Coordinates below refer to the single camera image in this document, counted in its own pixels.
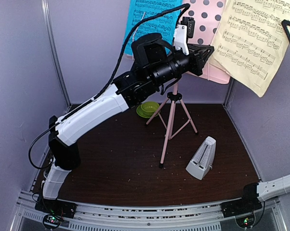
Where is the pink music stand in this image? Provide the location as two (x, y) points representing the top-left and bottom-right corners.
(124, 0), (231, 169)

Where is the yellow sheet music page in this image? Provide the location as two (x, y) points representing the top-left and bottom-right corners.
(210, 0), (290, 97)

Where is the blue sheet music page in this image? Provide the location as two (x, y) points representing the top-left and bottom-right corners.
(125, 0), (182, 56)

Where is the white metronome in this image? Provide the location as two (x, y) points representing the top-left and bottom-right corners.
(186, 136), (216, 180)

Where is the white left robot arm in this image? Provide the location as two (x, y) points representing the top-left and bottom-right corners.
(39, 14), (214, 214)

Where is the green bowl with saucer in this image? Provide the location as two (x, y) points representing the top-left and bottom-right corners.
(136, 102), (160, 118)

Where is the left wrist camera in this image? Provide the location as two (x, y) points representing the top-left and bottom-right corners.
(173, 17), (195, 55)

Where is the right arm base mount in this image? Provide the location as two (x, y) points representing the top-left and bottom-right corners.
(220, 199), (265, 230)

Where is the aluminium front rail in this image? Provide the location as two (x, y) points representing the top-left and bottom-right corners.
(8, 191), (289, 231)

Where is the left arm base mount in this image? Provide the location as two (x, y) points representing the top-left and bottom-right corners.
(35, 200), (76, 230)

